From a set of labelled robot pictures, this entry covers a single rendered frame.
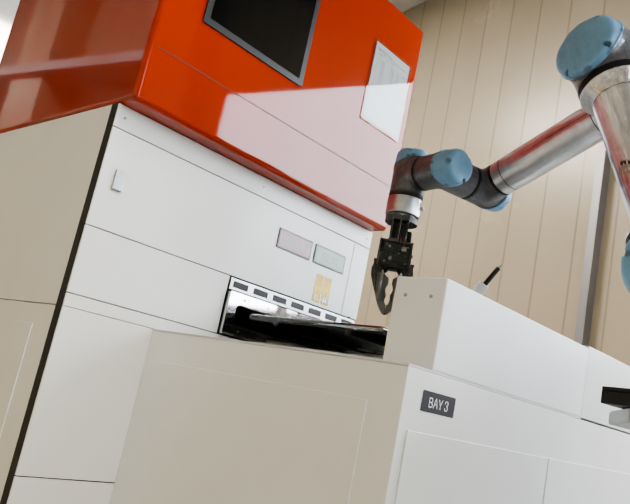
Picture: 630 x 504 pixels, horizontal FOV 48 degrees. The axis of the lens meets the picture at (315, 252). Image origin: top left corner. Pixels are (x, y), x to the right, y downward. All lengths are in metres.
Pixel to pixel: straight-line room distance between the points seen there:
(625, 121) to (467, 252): 2.74
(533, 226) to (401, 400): 2.69
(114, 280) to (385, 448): 0.65
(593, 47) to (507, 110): 2.81
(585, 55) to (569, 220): 2.30
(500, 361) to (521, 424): 0.14
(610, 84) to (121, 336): 0.97
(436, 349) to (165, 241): 0.65
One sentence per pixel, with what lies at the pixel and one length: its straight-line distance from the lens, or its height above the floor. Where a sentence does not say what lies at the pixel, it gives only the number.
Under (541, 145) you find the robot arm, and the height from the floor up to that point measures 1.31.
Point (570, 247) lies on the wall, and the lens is 3.47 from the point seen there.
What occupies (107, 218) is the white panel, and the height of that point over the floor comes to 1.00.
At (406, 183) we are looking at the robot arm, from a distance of 1.54.
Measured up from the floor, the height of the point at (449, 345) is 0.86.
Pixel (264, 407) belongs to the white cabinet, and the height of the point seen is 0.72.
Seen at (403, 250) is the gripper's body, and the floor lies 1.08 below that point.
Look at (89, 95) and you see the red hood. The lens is 1.57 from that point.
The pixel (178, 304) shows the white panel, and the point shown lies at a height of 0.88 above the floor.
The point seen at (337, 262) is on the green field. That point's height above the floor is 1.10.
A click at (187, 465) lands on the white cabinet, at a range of 1.30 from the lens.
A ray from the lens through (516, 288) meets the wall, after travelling 3.60.
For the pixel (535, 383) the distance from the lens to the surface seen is 1.36.
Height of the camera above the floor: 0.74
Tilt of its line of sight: 12 degrees up
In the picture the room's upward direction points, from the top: 12 degrees clockwise
